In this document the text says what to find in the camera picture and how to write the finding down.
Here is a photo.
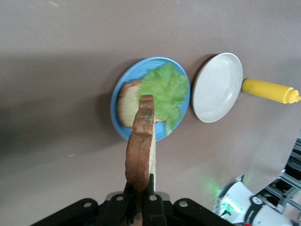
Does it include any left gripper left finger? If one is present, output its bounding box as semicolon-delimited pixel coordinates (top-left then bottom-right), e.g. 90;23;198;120
30;180;139;226

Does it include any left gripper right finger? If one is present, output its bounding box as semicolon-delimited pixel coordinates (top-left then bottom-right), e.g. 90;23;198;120
141;174;230;226

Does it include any brown bread slice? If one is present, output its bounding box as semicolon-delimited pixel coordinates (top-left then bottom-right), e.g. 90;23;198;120
124;95;157;205
117;80;165;127

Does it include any green lettuce leaf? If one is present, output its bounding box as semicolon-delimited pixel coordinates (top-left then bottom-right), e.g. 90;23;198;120
138;62;190;136

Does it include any yellow mustard squeeze bottle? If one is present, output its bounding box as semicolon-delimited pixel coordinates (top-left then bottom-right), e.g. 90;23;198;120
241;78;301;104

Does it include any beige round plate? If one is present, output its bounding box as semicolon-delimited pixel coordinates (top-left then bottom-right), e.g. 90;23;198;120
192;52;244;123

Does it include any blue round plate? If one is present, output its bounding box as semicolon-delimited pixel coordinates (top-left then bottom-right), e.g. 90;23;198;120
110;56;190;142

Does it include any aluminium frame rack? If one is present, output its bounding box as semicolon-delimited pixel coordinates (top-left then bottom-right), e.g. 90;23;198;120
279;131;301;212

